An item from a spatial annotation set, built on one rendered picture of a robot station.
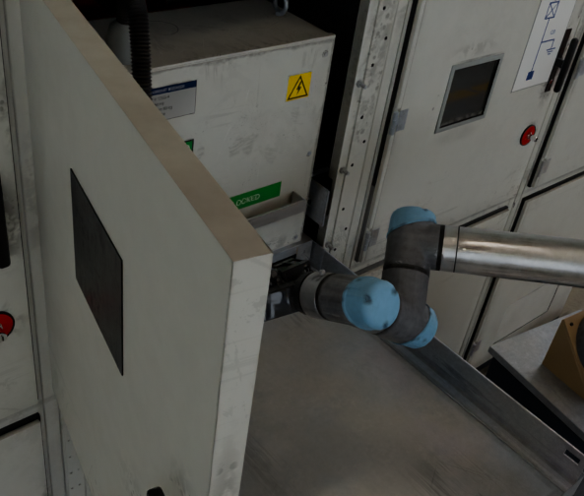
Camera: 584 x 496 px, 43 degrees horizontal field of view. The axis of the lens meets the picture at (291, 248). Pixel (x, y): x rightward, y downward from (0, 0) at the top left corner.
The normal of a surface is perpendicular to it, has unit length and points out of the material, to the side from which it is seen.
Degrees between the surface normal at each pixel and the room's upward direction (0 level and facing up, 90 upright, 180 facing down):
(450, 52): 90
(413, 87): 90
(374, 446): 0
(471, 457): 0
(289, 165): 90
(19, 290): 90
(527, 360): 0
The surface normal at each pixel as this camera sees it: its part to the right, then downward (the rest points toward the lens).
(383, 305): 0.62, 0.06
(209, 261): -0.87, 0.19
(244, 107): 0.63, 0.52
